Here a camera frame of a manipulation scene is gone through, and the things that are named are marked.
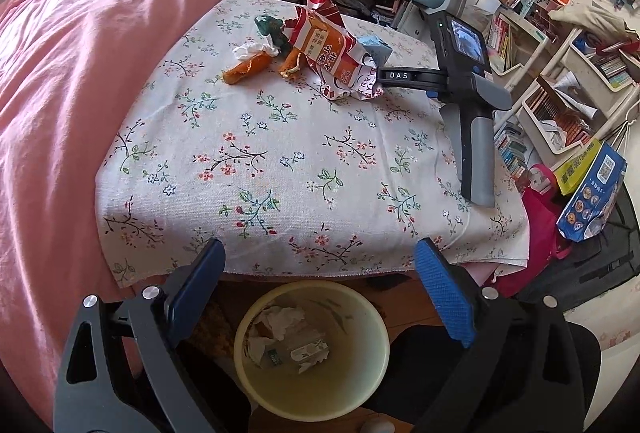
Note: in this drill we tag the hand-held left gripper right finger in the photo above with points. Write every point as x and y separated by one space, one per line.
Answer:
445 293

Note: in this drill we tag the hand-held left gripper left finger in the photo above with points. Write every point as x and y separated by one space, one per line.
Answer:
197 293

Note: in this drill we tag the green label plastic bottle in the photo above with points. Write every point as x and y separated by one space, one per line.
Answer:
274 357

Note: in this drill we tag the white printed wrapper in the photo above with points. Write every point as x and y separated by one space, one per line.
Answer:
357 85

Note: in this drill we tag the blue paper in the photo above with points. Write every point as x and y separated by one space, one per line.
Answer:
375 47

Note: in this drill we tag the yellow trash bin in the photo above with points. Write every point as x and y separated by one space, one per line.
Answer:
325 388

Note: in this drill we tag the red orange snack bag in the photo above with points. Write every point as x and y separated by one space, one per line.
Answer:
325 43

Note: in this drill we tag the orange peel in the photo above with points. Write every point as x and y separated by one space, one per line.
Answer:
245 69
290 63

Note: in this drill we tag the dark green wrapper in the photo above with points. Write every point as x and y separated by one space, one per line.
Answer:
270 28

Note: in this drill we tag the small white tissue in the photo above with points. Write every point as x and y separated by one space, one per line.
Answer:
250 49

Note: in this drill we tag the row of books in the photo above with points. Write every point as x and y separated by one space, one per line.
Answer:
512 150

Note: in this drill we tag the yellow box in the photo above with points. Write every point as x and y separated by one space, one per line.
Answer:
577 168

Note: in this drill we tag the folded white paper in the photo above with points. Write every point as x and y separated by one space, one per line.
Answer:
575 95

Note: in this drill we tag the blue yellow paper bag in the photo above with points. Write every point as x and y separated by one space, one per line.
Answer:
592 193

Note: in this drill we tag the black bag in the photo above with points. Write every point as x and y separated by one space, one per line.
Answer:
590 273

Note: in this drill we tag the floral tablecloth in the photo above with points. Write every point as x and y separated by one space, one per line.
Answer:
300 138

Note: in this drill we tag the beige cloth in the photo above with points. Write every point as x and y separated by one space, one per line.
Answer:
585 15

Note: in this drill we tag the pink blanket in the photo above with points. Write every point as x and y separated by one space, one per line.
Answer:
75 88

